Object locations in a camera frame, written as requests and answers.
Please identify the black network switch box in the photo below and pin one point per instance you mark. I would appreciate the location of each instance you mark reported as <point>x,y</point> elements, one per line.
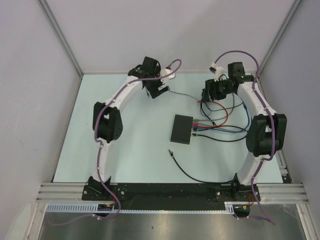
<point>181,129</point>

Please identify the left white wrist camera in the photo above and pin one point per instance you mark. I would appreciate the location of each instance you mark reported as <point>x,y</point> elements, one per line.
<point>166,75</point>

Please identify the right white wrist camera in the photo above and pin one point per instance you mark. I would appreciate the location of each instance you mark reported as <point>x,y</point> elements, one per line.
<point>217,70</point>

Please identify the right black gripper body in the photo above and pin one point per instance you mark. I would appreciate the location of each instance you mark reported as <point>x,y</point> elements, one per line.
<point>220,88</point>

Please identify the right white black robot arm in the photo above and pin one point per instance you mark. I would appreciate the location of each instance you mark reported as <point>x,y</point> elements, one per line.
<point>266,132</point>

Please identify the aluminium frame rail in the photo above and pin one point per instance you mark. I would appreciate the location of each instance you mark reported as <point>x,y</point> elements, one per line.
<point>60,192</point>

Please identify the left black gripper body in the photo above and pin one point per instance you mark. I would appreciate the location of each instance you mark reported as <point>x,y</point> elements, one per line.
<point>153,88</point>

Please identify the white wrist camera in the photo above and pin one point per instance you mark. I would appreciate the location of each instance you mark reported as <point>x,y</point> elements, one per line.
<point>217,70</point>
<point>166,75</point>

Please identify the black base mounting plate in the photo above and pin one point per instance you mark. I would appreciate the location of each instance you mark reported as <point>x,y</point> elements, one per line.
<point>170,196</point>

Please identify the white slotted cable duct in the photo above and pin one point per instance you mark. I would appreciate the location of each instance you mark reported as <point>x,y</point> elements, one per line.
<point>98,208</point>

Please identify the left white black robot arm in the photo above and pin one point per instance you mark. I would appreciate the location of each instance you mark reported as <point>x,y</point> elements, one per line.
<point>107,120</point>

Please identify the black ethernet cable teal boot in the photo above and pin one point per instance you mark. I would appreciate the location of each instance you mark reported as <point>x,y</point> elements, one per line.
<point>219,139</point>

